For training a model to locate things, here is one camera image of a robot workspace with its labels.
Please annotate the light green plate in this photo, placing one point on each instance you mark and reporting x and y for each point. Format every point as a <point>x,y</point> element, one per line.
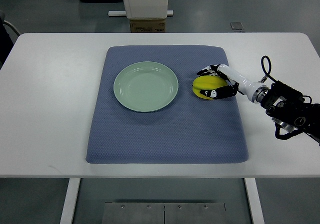
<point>145,86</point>

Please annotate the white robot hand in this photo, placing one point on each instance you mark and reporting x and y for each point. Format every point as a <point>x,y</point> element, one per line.
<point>255,91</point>

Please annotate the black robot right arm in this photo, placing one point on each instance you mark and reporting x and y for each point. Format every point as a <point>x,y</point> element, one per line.
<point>285,105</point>

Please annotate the white table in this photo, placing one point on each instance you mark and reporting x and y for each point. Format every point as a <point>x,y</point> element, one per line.
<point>49,87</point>

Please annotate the white pedestal column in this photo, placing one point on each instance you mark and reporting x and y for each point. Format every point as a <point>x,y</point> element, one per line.
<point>143,9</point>

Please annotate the yellow starfruit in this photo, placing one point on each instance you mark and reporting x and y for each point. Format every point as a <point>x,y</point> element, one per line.
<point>207,83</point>

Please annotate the blue textured mat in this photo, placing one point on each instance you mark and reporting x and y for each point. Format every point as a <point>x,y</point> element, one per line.
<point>190,130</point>

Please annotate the grey floor socket cover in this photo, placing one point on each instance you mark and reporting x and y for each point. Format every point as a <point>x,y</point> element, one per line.
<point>237,26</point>

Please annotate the cardboard box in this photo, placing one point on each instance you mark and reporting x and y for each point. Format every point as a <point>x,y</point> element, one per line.
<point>147,25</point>

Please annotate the metal floor plate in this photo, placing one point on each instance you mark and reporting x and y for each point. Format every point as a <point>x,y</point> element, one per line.
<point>164,213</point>

